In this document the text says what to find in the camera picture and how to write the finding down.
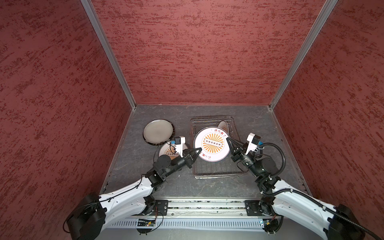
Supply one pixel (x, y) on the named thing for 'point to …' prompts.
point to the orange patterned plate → (170, 149)
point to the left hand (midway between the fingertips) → (202, 152)
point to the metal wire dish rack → (227, 166)
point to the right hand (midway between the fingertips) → (225, 141)
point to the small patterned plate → (213, 142)
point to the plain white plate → (157, 131)
